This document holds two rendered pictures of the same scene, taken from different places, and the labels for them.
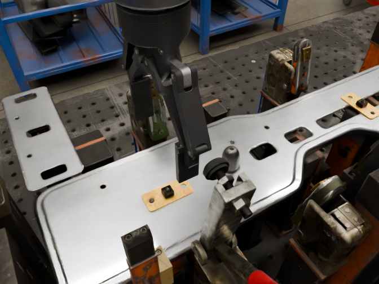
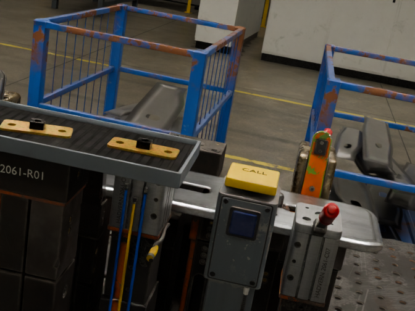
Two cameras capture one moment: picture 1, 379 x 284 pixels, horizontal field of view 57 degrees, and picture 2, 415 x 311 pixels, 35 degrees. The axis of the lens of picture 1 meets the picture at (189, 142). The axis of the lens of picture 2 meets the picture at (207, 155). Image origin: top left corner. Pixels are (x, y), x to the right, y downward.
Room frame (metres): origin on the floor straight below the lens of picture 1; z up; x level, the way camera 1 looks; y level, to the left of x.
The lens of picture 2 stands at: (-0.12, -1.35, 1.41)
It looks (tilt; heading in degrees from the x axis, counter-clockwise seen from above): 18 degrees down; 36
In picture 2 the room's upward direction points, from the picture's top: 10 degrees clockwise
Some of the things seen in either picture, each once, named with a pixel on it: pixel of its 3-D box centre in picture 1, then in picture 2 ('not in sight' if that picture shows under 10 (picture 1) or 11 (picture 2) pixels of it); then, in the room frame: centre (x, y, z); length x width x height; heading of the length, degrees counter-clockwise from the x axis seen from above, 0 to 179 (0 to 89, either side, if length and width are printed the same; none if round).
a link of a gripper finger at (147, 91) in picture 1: (142, 99); not in sight; (0.40, 0.07, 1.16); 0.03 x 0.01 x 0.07; 120
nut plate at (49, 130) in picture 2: not in sight; (37, 125); (0.39, -0.73, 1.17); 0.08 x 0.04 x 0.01; 134
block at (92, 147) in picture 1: (104, 189); not in sight; (0.47, 0.19, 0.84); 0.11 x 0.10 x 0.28; 30
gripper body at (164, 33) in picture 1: (155, 38); not in sight; (0.34, 0.04, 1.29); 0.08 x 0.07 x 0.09; 30
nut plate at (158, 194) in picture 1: (167, 192); not in sight; (0.34, 0.04, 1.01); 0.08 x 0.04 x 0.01; 120
